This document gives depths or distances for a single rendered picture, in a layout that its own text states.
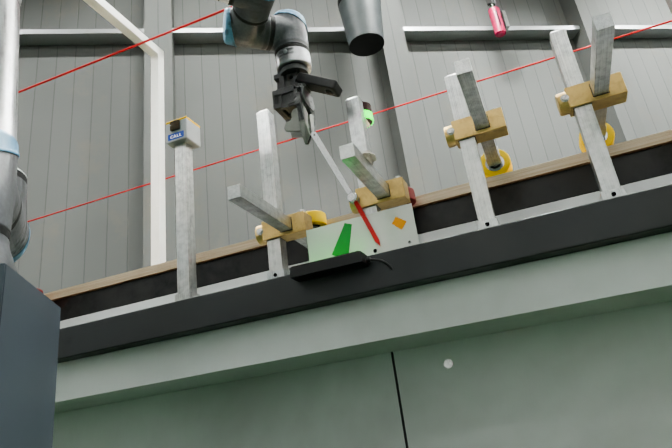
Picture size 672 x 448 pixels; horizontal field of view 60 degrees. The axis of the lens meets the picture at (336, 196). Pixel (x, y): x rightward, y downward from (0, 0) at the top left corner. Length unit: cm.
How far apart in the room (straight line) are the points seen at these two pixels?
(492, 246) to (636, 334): 39
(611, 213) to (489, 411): 52
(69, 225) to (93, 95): 155
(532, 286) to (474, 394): 33
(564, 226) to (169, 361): 97
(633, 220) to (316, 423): 87
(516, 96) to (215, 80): 370
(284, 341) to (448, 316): 38
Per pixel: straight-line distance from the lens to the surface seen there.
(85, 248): 627
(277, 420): 159
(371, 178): 122
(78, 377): 171
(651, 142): 155
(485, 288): 125
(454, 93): 140
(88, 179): 656
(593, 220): 123
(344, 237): 133
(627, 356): 143
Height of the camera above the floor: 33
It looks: 23 degrees up
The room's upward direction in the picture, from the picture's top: 8 degrees counter-clockwise
